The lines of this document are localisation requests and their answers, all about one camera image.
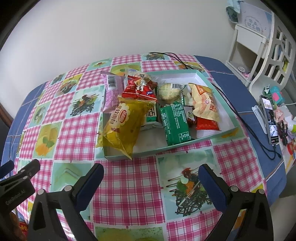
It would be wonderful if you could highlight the purple snack packet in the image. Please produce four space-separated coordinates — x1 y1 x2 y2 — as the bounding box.
100 71 125 113

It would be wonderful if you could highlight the black cable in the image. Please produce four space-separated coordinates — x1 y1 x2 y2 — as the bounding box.
147 52 282 160

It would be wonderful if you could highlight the white chair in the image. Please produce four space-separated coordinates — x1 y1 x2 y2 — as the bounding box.
249 13 295 101

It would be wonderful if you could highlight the red candy packet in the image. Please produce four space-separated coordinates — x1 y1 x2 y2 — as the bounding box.
121 75 158 102

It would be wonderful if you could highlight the cream orange snack packet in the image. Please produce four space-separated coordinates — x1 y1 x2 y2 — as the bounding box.
157 83 185 104

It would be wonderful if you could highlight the red white milk biscuit packet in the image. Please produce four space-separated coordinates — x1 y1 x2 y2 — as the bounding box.
184 106 220 131

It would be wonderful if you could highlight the beige swiss roll packet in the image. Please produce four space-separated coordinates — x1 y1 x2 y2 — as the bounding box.
189 83 220 122

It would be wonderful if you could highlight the teal pink toy box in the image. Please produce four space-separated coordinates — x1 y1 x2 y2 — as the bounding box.
269 86 285 106

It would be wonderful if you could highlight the white shelf unit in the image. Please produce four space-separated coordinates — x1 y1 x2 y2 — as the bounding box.
226 1 273 86

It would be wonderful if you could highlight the checkered picture tablecloth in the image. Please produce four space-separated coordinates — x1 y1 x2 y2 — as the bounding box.
3 54 267 240

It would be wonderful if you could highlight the teal white cardboard tray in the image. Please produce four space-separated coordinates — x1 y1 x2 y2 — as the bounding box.
100 69 240 162

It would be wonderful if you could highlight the smartphone on stand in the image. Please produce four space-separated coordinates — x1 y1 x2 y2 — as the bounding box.
259 95 279 145

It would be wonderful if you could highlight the green white snack packet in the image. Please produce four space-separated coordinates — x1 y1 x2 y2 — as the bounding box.
140 103 163 131

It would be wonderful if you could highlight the yellow cake packet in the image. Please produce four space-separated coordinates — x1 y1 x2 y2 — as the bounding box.
96 96 156 159

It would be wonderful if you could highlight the white phone stand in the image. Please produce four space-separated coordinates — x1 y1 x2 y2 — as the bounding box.
251 105 267 135

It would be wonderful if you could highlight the blue bedsheet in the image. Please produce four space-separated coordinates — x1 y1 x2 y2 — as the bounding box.
195 55 287 205

